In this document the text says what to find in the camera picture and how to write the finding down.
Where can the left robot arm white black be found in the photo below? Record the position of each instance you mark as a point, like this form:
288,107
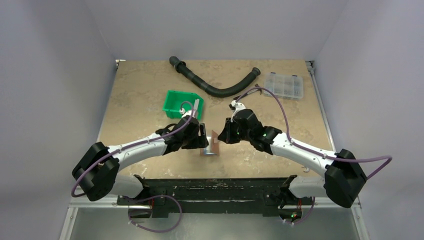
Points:
97,173

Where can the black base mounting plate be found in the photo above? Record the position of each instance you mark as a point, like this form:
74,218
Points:
216,196

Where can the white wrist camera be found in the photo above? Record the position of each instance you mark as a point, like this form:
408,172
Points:
187,113
236,106

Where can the small black-handled hammer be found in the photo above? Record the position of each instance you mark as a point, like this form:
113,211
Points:
255,88

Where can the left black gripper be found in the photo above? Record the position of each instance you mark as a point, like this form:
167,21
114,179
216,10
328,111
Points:
199,141

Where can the clear plastic organizer box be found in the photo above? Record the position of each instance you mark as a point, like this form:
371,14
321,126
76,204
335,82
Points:
285,86

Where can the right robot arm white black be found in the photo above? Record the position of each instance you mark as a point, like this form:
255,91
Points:
340,177

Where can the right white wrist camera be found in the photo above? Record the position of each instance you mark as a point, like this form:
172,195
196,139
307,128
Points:
236,106

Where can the white card in bin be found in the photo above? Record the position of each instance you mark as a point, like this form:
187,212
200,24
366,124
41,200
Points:
195,107

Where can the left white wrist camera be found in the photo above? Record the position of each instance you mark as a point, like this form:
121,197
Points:
187,113

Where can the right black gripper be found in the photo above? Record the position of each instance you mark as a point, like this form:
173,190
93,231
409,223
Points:
227,129

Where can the green plastic bin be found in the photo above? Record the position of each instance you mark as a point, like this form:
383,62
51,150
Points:
173,102

